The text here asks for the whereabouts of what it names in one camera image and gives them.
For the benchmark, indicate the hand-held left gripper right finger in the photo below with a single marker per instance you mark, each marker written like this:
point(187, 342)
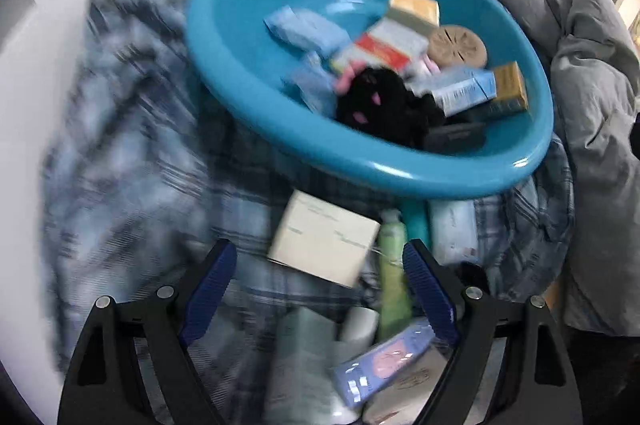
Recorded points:
point(430, 295)

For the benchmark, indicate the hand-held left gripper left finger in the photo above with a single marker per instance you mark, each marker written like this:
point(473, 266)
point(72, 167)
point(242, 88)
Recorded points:
point(210, 290)

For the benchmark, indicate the white cardboard box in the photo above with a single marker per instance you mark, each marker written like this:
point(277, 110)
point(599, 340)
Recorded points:
point(320, 240)

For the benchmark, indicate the blue plastic basin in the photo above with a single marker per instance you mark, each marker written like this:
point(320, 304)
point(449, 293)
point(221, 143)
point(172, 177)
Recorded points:
point(240, 55)

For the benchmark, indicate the green bottle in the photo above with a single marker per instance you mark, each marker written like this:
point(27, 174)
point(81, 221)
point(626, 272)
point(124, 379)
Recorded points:
point(392, 275)

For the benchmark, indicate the white and blue packet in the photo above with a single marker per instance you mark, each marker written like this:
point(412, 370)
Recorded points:
point(452, 230)

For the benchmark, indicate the teal bottle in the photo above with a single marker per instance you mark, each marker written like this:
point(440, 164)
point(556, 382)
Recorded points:
point(415, 222)

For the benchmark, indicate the white cylinder cap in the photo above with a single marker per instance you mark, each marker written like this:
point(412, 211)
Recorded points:
point(360, 322)

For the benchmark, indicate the blue and pink packet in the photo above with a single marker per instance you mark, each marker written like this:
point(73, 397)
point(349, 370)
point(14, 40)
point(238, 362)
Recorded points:
point(380, 360)

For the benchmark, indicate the white printed box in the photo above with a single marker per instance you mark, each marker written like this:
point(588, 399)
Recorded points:
point(405, 395)

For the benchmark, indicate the grey-green tube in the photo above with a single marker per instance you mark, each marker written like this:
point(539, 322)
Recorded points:
point(300, 365)

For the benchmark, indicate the black case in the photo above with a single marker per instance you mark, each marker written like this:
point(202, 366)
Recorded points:
point(455, 137)

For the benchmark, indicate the blue plaid blanket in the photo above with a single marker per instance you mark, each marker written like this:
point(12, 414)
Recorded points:
point(125, 155)

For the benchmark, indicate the black plush toy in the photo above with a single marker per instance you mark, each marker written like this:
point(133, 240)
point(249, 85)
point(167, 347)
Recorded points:
point(385, 105)

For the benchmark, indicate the blue and white box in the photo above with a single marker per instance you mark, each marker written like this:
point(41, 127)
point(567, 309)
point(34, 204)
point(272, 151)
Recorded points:
point(460, 92)

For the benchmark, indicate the gold and navy box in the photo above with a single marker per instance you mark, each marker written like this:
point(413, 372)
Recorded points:
point(510, 87)

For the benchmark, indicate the light blue tissue packet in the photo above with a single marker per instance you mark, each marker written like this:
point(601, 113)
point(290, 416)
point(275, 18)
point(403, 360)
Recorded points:
point(310, 85)
point(300, 30)

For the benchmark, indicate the grey garment pile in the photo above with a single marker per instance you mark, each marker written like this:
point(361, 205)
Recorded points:
point(590, 105)

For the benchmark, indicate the round tan disc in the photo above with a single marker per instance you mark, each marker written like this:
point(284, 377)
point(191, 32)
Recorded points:
point(457, 47)

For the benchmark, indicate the red and white box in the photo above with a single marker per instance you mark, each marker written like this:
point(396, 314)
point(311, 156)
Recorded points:
point(385, 45)

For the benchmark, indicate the yellow and white box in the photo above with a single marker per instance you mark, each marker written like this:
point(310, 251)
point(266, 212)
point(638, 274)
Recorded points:
point(412, 5)

